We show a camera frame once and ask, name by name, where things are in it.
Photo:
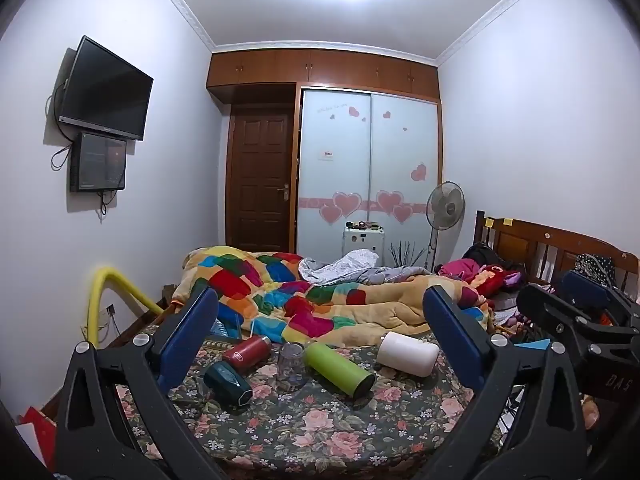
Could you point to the small black wall monitor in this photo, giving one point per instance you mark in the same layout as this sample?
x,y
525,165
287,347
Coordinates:
x,y
97,162

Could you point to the black polka dot cloth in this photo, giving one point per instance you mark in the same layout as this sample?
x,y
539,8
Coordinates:
x,y
595,267

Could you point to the black wall television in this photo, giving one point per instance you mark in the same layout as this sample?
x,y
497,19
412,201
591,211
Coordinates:
x,y
107,90

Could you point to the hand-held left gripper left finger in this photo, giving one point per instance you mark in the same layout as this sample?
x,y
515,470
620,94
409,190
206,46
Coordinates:
x,y
190,332

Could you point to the frosted wardrobe door with hearts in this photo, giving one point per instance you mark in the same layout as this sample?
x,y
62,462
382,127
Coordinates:
x,y
335,160
402,160

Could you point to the grey white patterned quilt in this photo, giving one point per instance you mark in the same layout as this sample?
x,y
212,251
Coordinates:
x,y
345,265

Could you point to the standing fan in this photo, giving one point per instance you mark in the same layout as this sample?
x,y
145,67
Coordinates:
x,y
446,205

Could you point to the dark green cup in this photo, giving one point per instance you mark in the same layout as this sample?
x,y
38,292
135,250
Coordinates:
x,y
225,381

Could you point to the red bottle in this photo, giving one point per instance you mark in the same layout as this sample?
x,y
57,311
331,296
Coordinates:
x,y
245,352

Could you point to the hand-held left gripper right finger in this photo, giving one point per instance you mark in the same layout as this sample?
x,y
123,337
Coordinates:
x,y
452,337

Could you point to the floral bed sheet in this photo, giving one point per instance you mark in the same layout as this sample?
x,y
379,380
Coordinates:
x,y
320,427

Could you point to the small white cabinet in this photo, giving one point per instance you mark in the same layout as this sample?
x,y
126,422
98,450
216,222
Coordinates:
x,y
362,244

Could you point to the wooden overhead cabinet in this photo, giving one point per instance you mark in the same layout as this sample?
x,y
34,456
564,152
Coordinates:
x,y
320,67

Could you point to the wall socket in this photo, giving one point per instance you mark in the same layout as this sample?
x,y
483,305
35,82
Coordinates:
x,y
111,310

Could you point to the white cup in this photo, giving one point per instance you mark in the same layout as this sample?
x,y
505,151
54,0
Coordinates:
x,y
407,353

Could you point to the wooden bed headboard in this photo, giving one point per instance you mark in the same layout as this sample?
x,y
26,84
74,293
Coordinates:
x,y
515,241

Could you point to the brown wooden door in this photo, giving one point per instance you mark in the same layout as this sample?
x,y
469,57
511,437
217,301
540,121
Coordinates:
x,y
260,175

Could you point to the yellow foam tube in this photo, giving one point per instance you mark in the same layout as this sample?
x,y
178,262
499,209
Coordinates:
x,y
97,302

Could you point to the black bag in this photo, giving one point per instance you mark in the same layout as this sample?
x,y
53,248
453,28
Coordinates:
x,y
482,254

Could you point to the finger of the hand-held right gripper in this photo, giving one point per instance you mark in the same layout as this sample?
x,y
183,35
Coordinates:
x,y
582,290
555,310

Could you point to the clear glass cup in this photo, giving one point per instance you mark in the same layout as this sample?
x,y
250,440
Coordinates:
x,y
291,366

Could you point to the red pink plush toy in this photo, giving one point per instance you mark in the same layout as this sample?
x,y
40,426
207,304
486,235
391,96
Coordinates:
x,y
495,277

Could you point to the colourful patchwork blanket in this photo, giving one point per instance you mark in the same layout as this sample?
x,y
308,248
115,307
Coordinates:
x,y
300,302

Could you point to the blue flat book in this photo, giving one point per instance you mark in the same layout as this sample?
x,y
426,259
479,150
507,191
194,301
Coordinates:
x,y
532,344

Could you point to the light green cup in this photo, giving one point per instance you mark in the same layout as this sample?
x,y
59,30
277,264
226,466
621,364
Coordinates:
x,y
335,366

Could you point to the red box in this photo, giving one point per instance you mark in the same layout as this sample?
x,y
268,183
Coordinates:
x,y
42,425

